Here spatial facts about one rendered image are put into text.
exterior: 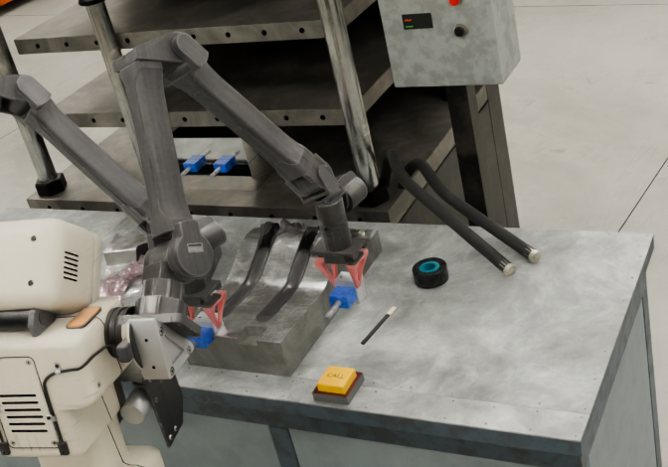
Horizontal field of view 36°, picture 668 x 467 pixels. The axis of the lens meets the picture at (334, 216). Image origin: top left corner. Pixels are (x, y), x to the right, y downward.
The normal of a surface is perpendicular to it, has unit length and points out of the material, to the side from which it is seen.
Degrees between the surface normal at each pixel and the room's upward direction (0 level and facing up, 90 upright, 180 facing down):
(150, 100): 66
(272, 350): 90
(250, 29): 90
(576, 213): 0
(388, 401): 0
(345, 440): 90
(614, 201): 0
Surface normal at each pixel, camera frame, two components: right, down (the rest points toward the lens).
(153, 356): -0.25, 0.38
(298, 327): 0.88, 0.04
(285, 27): -0.42, 0.50
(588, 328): -0.22, -0.86
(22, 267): -0.31, -0.21
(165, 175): 0.65, -0.24
